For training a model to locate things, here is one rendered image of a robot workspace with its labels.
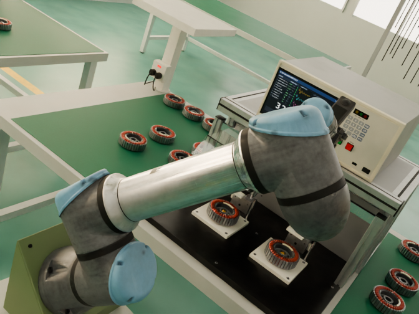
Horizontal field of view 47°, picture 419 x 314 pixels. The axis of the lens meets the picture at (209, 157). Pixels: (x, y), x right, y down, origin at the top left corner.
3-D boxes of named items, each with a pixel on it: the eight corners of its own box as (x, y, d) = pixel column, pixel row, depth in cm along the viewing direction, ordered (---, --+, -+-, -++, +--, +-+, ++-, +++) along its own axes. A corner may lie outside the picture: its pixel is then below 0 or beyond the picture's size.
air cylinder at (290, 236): (302, 254, 163) (308, 242, 161) (284, 241, 166) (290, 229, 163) (307, 248, 167) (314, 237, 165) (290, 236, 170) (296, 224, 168)
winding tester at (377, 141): (370, 182, 146) (405, 124, 137) (255, 114, 162) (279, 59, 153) (399, 156, 177) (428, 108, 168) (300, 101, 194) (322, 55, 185)
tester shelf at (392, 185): (393, 217, 141) (401, 205, 139) (216, 108, 167) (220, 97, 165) (421, 180, 177) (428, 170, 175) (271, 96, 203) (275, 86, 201)
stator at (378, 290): (365, 303, 155) (370, 294, 153) (372, 286, 164) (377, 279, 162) (397, 324, 151) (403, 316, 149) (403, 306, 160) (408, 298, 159)
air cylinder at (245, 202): (245, 214, 172) (251, 202, 170) (229, 203, 175) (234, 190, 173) (252, 210, 176) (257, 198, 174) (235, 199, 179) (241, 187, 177)
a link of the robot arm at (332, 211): (376, 252, 74) (322, 188, 122) (353, 187, 73) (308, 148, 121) (304, 276, 75) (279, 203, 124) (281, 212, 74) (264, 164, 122)
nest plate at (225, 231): (226, 239, 155) (227, 236, 154) (191, 214, 161) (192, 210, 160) (247, 224, 167) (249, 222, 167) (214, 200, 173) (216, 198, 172)
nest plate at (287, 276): (287, 285, 146) (289, 282, 145) (248, 256, 151) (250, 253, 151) (306, 265, 158) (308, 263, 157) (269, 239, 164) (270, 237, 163)
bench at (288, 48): (287, 142, 463) (322, 71, 430) (134, 50, 544) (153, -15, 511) (320, 127, 536) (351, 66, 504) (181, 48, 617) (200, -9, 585)
